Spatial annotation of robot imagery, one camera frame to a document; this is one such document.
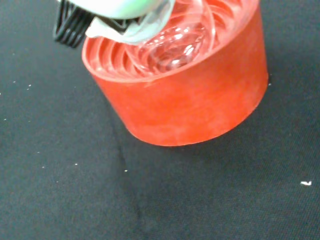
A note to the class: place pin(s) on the black bench cloth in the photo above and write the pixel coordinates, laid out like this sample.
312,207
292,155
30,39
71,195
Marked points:
75,187

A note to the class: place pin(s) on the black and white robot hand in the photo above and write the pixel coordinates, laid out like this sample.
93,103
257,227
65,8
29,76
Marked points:
112,7

